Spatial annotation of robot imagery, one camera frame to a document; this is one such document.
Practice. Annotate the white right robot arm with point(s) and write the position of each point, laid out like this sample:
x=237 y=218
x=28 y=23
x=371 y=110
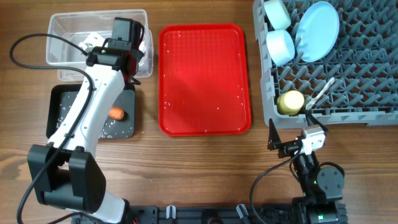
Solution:
x=321 y=183

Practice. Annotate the grey dishwasher rack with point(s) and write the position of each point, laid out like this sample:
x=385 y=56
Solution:
x=363 y=62

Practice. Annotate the white plastic spoon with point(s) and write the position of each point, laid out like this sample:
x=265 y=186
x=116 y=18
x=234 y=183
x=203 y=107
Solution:
x=311 y=103

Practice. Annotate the light blue rice bowl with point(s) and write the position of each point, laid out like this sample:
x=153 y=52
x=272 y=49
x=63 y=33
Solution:
x=280 y=46

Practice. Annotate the yellow plastic cup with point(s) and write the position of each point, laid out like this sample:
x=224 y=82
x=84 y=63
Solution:
x=290 y=103

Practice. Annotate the mint green bowl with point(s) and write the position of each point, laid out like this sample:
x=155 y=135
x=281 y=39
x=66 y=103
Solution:
x=277 y=14

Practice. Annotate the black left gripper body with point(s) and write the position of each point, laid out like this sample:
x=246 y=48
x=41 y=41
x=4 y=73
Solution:
x=138 y=56

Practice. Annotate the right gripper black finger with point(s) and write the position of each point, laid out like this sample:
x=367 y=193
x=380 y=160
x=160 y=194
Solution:
x=311 y=120
x=274 y=141

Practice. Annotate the orange carrot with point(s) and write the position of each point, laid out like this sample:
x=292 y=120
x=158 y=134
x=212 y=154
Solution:
x=116 y=113

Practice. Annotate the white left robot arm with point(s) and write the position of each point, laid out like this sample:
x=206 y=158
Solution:
x=64 y=171

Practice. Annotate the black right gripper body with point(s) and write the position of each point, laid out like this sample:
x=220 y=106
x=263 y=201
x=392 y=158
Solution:
x=289 y=148

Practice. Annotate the white paper napkin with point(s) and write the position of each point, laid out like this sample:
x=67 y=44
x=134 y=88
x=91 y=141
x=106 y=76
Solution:
x=94 y=39

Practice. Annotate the clear plastic bin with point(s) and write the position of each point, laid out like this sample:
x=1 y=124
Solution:
x=76 y=26

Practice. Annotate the large light blue plate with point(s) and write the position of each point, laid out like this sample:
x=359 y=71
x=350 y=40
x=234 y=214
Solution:
x=317 y=31

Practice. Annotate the red serving tray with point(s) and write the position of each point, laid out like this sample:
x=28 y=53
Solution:
x=203 y=80

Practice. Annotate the black waste tray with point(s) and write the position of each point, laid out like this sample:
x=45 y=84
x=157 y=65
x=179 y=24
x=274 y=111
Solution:
x=62 y=109

